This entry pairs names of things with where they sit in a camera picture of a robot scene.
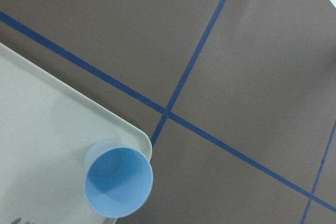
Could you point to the light blue cup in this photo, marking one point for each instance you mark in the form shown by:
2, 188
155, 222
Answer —
117, 179

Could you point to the cream plastic tray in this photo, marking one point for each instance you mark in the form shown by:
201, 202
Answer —
47, 127

